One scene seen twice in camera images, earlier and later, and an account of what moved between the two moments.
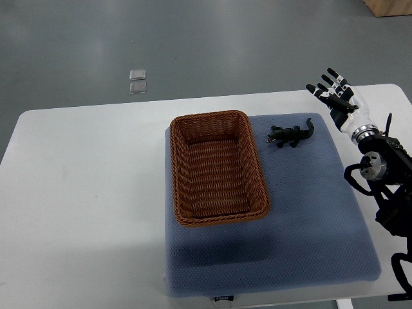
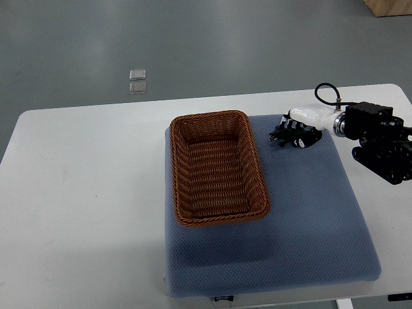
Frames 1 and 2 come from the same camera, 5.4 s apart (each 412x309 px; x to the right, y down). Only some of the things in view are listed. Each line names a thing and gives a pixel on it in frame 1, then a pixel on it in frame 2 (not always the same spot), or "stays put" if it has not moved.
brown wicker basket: (217, 176) stays put
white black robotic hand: (347, 107) → (312, 119)
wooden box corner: (387, 8) stays put
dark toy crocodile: (292, 134) stays put
